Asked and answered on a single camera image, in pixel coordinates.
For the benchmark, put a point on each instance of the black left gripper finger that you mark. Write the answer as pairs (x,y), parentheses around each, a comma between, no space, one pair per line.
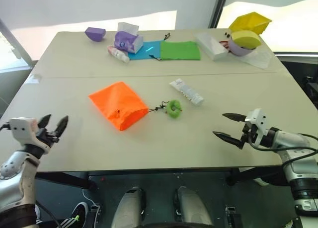
(62,126)
(44,122)

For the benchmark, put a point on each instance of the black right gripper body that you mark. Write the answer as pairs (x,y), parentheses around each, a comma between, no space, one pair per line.
(249,134)

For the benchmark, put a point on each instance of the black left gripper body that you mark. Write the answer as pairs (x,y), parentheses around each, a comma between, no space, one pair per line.
(47,138)

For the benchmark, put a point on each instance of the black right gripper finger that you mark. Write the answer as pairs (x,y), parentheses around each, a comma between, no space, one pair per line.
(236,117)
(228,139)

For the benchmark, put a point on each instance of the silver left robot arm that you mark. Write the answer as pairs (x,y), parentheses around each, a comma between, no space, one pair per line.
(12,183)

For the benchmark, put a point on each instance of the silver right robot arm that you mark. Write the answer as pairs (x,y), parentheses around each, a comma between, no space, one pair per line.
(295,141)

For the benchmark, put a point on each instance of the white crumpled plastic bag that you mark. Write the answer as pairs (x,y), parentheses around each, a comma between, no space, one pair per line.
(258,59)

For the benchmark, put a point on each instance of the clear tape piece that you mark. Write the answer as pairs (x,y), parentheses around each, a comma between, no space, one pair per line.
(34,78)

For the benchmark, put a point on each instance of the white cream tube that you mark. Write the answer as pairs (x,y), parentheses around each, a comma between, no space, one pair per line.
(187,91)

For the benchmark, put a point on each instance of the lilac bowl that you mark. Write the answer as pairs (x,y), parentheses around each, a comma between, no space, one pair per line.
(236,49)

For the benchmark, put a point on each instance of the white rectangular box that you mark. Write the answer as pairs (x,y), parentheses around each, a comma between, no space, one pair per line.
(213,48)

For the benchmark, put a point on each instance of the dark equipment beside table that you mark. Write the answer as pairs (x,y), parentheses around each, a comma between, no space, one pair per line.
(310,89)

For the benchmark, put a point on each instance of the silver robot right leg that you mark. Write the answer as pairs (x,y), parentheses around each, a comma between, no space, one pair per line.
(191,208)

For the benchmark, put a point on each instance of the silver robot leg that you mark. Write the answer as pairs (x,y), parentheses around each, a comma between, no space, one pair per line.
(191,208)
(129,208)

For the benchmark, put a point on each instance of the yellow sponge block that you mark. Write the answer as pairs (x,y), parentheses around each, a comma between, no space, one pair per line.
(246,39)

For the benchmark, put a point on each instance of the black white striped shoe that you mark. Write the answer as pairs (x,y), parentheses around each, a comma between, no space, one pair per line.
(77,213)

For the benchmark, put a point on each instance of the small white pink bottle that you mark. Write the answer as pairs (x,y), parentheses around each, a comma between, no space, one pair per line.
(118,54)

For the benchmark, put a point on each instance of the yellow faceted bin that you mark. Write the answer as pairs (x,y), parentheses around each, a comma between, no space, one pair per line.
(251,23)

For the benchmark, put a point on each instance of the purple faceted bin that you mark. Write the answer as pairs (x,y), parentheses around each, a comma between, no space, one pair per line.
(94,34)

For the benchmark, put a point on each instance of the silver robot left leg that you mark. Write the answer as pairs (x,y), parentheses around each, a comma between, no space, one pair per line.
(129,208)

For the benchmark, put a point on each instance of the purple tissue pack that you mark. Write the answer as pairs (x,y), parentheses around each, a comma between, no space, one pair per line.
(128,40)

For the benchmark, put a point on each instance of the grey window pillar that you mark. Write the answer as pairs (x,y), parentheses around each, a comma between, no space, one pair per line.
(218,7)

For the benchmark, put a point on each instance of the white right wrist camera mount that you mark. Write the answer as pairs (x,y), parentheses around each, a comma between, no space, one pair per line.
(258,116)

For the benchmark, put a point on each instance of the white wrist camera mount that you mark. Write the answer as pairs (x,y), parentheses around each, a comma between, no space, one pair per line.
(258,116)
(21,128)

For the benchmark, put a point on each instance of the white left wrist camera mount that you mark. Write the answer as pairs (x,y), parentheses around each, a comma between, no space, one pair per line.
(21,128)

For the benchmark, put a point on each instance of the black table frame bar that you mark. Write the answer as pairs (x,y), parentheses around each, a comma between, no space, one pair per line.
(246,175)
(67,179)

